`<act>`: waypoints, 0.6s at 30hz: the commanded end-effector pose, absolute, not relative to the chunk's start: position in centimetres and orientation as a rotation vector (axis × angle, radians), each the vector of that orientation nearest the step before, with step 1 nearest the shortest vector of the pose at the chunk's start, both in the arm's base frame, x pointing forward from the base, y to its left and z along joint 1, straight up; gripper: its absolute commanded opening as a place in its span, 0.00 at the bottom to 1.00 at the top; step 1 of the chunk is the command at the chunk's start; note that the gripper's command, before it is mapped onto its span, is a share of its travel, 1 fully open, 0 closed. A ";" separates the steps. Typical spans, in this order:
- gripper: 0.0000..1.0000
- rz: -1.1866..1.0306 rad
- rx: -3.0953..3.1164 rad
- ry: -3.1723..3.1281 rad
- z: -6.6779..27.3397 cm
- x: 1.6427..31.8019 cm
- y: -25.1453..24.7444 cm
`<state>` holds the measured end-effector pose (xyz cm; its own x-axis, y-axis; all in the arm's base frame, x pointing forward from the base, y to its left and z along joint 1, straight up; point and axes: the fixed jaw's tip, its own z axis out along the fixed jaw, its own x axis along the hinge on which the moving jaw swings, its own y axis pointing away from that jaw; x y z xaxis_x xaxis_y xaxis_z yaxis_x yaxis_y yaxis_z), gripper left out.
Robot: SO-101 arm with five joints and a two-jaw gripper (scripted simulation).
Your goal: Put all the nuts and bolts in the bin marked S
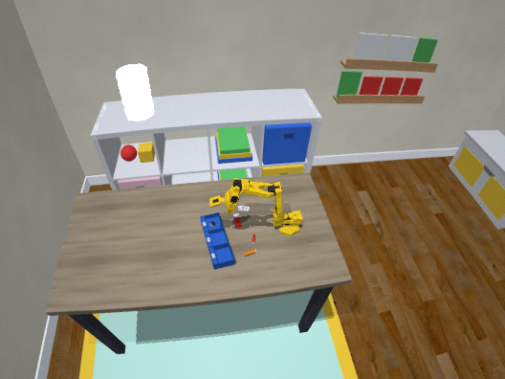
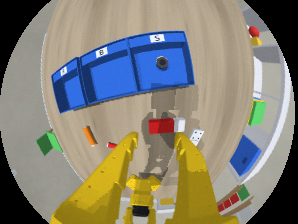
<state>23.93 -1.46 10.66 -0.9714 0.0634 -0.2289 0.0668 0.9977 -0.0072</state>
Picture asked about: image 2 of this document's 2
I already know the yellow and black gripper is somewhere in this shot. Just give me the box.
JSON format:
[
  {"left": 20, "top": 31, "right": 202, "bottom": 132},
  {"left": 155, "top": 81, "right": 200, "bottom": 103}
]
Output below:
[{"left": 50, "top": 132, "right": 239, "bottom": 224}]

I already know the white domino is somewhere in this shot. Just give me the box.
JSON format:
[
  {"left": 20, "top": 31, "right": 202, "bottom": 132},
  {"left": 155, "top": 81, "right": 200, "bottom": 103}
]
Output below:
[{"left": 189, "top": 128, "right": 204, "bottom": 146}]

